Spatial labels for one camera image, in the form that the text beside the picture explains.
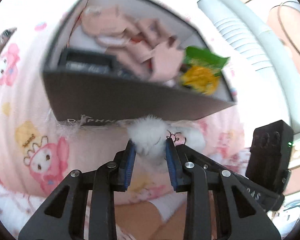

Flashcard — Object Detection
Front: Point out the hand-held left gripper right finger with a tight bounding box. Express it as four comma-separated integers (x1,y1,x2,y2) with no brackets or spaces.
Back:
165,138,282,240

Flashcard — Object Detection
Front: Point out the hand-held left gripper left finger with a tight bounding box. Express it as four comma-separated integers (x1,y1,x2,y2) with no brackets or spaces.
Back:
19,140,137,240

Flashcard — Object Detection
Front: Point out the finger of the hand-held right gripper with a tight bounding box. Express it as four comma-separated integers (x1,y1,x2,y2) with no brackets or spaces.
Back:
176,145,285,212

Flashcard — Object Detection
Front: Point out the dark grey cardboard box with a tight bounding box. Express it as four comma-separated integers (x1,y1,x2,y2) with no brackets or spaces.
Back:
42,0,238,128

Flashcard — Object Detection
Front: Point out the green yellow snack packet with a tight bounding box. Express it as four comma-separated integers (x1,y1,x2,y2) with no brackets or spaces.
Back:
178,45,231,96

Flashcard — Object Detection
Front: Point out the beige spotted garment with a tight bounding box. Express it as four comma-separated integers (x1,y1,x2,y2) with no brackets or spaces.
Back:
79,4,184,83

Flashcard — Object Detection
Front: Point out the person's leg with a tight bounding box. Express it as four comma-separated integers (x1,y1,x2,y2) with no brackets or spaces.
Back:
114,200,190,240

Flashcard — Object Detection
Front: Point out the black rectangular tray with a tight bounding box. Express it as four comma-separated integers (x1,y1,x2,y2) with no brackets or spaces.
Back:
58,47,137,78

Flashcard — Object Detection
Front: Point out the pink printed fleece blanket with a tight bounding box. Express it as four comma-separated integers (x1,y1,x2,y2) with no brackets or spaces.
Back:
0,0,255,205

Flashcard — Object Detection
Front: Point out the dark striped object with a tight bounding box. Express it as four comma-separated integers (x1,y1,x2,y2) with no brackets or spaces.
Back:
0,27,18,55

